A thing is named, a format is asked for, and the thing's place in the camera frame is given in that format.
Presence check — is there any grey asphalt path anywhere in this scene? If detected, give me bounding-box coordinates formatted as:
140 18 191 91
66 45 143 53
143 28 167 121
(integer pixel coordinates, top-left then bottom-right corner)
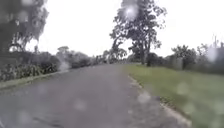
0 63 193 128

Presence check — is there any tall leafy tree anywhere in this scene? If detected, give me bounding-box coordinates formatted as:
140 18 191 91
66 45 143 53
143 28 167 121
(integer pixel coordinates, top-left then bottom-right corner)
109 0 168 66

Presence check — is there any dark hedge of bushes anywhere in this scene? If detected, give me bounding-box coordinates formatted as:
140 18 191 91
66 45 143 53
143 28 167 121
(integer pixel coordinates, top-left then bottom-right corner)
0 45 111 83

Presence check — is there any green grass lawn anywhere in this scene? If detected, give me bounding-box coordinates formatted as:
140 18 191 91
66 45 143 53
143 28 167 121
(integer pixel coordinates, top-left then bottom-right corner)
122 63 224 128

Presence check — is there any dark hedge with trees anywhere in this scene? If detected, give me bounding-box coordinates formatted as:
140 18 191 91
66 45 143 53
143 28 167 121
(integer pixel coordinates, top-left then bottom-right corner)
126 41 224 75

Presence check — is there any narrow grass strip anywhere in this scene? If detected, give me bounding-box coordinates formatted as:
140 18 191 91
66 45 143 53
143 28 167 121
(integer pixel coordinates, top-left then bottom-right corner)
0 68 73 91

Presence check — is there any overhanging tree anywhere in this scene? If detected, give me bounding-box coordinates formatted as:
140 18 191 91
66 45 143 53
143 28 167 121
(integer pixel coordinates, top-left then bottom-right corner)
0 0 50 54

